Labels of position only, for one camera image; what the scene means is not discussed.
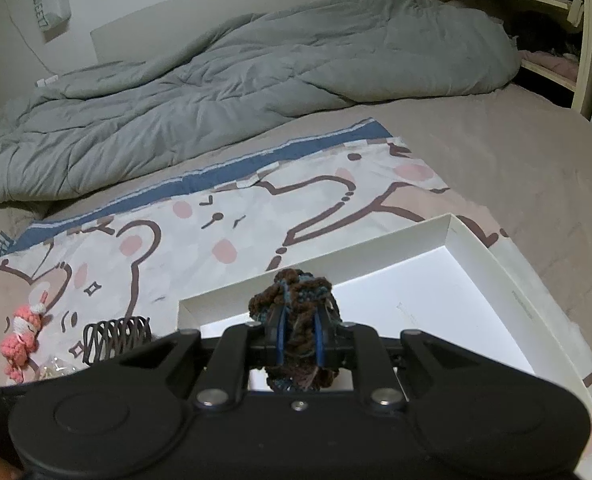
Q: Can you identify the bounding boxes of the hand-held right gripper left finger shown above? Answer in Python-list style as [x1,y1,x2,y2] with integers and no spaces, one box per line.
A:
[118,306,289,408]

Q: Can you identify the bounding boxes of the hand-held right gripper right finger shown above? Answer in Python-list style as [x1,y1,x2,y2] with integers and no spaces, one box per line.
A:
[313,306,474,411]

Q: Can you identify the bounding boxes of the brown and blue knitted scrunchie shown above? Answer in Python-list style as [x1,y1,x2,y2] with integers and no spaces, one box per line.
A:
[248,268,344,393]

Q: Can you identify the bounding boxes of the white cardboard box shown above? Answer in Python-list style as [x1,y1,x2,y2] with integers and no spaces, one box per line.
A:
[177,213,592,406]

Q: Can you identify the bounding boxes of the clear bag of hair ties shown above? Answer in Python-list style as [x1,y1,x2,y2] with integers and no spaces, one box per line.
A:
[36,355,84,379]

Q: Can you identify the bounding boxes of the pink crochet doll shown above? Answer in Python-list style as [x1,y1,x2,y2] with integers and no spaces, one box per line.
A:
[0,295,54,386]

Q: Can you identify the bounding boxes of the bear print blanket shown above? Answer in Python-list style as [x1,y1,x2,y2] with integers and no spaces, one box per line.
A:
[0,117,592,477]

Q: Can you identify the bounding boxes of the black hair claw clip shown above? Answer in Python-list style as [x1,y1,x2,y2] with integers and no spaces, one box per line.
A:
[82,316,153,365]

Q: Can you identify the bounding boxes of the bed with beige sheet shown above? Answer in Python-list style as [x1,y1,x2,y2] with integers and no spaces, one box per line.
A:
[0,80,592,411]

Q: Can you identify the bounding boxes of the grey duvet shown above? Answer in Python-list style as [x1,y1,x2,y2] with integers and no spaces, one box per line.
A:
[0,0,521,212]

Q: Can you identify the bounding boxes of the grey fleece blanket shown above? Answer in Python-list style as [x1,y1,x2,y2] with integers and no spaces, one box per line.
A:
[0,200,43,272]

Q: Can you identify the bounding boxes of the pink folded clothes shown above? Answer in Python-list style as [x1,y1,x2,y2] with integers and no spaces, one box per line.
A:
[520,50,581,80]

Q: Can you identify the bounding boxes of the dark clothes pile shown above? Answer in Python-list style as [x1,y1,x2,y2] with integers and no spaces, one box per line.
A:
[503,9,582,57]

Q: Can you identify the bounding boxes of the cream shelf unit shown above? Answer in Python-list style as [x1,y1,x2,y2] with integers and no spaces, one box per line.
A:
[426,0,592,122]

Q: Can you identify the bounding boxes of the white paper bag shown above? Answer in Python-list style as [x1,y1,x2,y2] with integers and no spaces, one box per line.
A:
[30,0,73,41]

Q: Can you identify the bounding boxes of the thin wall cable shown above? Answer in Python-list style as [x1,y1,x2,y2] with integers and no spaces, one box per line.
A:
[0,0,52,77]

